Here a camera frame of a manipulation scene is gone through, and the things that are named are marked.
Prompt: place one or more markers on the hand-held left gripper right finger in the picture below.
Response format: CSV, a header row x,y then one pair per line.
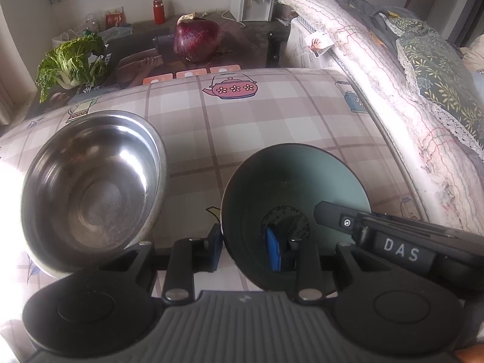
x,y
273,251

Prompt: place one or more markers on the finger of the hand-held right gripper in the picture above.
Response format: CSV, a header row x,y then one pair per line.
x,y
332,217

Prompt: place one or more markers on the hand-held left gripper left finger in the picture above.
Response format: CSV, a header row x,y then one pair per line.
x,y
216,251

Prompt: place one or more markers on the green ceramic bowl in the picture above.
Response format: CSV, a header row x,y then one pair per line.
x,y
264,189

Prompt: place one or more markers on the stainless steel bowl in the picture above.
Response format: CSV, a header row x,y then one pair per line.
x,y
94,196

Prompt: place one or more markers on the white mattress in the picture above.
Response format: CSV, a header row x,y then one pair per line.
x,y
298,51

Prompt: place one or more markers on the white paper card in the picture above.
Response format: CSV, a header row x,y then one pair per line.
x,y
320,43

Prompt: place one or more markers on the green floral lace pillow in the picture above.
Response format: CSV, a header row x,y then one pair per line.
x,y
435,64

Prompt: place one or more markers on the dark low table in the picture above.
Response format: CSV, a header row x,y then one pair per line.
x,y
245,45

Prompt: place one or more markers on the grey cloth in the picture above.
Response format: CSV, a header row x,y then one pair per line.
x,y
382,26

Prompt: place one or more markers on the cream cloth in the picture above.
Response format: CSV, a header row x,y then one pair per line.
x,y
474,55

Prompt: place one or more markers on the red onion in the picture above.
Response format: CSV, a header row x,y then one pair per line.
x,y
196,39

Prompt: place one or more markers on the blue plastic bag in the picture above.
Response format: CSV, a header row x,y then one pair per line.
x,y
115,33

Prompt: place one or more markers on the green leafy cabbage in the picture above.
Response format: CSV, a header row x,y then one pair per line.
x,y
68,60

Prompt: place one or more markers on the red bottle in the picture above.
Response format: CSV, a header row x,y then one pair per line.
x,y
158,11

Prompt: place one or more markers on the red snack packet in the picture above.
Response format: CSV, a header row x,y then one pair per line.
x,y
114,17

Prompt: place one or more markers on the clear plastic bottle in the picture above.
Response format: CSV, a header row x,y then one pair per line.
x,y
90,22

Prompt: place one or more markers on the white plastic bag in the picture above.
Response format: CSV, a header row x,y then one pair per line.
x,y
64,37

